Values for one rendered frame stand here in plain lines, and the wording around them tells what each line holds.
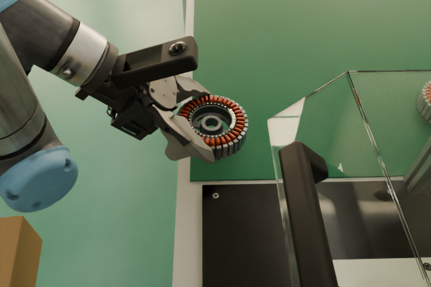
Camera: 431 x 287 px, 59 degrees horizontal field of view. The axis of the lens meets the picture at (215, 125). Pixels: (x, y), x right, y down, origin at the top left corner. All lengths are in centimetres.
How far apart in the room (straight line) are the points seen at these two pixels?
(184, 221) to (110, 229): 89
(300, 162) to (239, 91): 50
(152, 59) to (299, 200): 32
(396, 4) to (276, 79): 43
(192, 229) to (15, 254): 23
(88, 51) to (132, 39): 170
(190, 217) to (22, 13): 34
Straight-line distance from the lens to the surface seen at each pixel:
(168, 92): 53
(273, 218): 55
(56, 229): 151
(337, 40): 90
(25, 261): 55
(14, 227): 54
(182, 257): 55
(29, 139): 38
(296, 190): 24
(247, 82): 76
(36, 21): 48
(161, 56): 49
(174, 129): 51
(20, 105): 36
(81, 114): 182
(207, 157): 54
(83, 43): 48
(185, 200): 59
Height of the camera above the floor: 126
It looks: 49 degrees down
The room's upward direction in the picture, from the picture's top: straight up
